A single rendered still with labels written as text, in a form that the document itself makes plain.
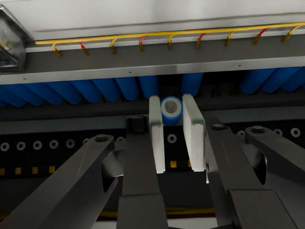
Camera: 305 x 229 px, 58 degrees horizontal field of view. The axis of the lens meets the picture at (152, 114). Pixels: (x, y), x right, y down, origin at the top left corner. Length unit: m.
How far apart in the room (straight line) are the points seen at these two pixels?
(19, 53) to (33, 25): 0.02
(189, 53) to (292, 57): 0.07
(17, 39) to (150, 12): 0.09
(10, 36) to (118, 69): 0.07
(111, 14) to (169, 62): 0.05
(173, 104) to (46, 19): 0.10
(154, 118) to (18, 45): 0.11
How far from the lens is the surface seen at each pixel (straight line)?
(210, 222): 0.21
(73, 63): 0.22
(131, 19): 0.20
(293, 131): 0.36
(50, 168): 0.35
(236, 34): 0.21
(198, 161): 0.16
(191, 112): 0.16
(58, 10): 0.19
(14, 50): 0.21
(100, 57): 0.21
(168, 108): 0.21
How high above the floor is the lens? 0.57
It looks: 8 degrees up
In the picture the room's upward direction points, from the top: 176 degrees clockwise
